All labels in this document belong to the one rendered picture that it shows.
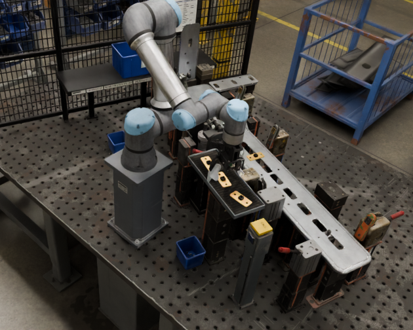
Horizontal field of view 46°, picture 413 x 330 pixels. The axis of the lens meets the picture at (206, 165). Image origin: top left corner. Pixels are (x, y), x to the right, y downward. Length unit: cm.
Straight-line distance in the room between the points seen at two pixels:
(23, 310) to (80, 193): 80
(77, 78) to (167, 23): 103
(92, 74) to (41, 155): 51
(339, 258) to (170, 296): 70
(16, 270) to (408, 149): 325
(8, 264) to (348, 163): 209
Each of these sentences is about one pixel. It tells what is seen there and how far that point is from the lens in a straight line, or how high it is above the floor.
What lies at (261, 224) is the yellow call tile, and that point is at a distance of 177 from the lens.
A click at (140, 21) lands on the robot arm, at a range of 174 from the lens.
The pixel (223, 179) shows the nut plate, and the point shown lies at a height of 117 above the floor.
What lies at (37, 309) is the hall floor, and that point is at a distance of 295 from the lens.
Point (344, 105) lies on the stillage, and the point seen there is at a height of 16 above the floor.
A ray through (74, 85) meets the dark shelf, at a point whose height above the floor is 103.
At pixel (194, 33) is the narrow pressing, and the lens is 268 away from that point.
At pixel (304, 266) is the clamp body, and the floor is 101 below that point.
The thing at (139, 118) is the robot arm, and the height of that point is 133.
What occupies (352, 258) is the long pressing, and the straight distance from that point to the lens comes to 199.
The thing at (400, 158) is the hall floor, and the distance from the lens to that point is 440.
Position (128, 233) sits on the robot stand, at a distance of 224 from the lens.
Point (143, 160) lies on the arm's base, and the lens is 197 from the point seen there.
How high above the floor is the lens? 243
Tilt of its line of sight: 40 degrees down
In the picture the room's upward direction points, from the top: 8 degrees clockwise
